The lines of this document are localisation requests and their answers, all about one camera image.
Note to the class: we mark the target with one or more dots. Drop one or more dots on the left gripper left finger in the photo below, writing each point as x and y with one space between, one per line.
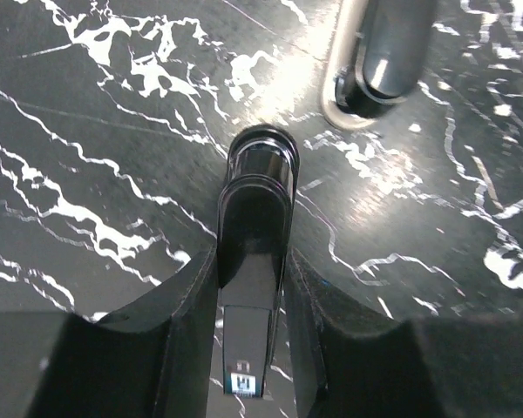
150 358

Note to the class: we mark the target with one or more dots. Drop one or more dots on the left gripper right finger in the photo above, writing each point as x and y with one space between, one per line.
347 359

